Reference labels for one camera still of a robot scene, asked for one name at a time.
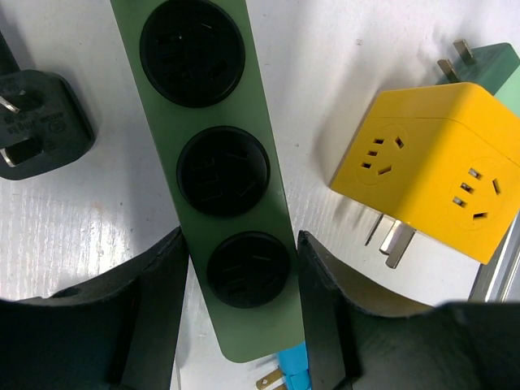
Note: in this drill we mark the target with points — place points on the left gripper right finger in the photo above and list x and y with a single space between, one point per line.
361 335

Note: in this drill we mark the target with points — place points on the blue plug adapter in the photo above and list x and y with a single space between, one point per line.
292 372

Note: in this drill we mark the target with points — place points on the yellow cube socket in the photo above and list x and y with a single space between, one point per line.
443 159

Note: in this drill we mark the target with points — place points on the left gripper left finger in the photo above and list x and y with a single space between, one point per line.
118 330

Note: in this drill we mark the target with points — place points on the light green plug adapter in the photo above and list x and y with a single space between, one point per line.
494 67

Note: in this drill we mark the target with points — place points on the green power strip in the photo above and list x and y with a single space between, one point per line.
197 73

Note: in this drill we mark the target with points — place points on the aluminium rail frame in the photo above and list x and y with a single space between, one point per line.
499 279

